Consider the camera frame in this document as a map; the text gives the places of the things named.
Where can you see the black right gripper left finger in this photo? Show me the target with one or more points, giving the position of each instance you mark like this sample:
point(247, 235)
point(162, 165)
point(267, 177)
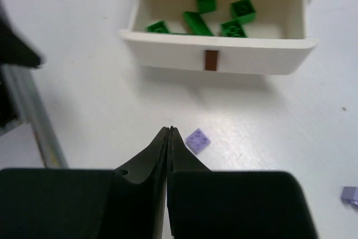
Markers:
point(126, 202)

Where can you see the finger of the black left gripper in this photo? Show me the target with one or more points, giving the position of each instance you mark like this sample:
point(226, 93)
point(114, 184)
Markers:
point(14, 50)

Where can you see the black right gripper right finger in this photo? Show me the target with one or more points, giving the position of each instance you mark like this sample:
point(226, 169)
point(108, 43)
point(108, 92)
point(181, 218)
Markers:
point(232, 204)

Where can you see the purple lego with studs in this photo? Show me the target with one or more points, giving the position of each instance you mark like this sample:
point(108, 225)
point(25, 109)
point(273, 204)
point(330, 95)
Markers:
point(197, 141)

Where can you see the purple lego brick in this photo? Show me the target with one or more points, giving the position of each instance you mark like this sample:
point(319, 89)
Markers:
point(349, 195)

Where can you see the brown drawer handle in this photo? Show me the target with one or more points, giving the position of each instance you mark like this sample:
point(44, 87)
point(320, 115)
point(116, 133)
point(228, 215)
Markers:
point(211, 60)

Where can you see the green lego with orange sticker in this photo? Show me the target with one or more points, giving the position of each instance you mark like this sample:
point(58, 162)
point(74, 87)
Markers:
point(233, 29)

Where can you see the green three-hole lego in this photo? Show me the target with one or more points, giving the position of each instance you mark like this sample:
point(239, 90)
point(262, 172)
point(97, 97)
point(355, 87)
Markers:
point(196, 23)

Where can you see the dark green lego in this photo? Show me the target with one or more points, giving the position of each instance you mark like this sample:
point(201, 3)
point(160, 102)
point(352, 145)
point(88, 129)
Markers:
point(243, 11)

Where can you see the small green lego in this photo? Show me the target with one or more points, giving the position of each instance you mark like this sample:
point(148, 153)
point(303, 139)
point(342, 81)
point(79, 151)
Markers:
point(205, 6)

